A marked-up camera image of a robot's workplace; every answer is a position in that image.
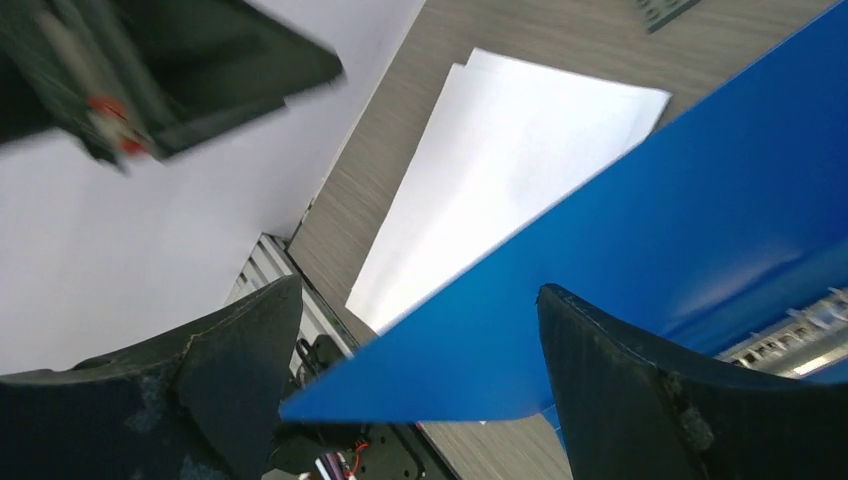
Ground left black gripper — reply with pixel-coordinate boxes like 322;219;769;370
1;1;344;168

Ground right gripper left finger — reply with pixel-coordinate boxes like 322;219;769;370
1;282;299;479

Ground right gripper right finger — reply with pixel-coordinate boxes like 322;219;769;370
537;284;847;479

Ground blue plastic folder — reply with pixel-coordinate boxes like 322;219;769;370
280;1;847;424

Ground white paper sheets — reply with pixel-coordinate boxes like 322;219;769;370
346;48;671;334

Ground grey lego baseplate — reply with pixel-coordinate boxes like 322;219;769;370
633;0;700;34

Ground aluminium frame rail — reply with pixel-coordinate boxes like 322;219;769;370
224;233;358;373

